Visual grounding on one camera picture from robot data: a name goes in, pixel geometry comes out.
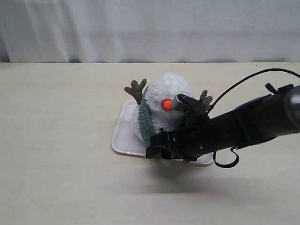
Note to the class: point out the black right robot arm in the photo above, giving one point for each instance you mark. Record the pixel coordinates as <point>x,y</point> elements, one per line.
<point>257,121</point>

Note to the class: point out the white curtain backdrop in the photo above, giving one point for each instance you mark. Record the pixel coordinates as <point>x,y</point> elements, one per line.
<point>160,31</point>

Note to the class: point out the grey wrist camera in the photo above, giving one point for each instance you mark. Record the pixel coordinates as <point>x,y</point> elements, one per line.
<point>192,106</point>

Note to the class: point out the white plush snowman toy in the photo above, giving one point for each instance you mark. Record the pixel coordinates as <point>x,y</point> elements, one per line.
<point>159,97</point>

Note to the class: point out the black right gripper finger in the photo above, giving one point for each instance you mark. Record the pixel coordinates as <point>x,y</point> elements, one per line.
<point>160,152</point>
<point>164,138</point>

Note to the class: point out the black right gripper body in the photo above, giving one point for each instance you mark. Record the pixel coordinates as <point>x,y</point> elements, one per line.
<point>192,141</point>

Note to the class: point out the green knitted scarf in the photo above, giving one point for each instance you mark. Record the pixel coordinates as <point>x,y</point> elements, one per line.
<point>145,121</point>

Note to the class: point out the white rectangular tray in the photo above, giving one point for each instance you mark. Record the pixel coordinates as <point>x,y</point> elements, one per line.
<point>124,141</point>

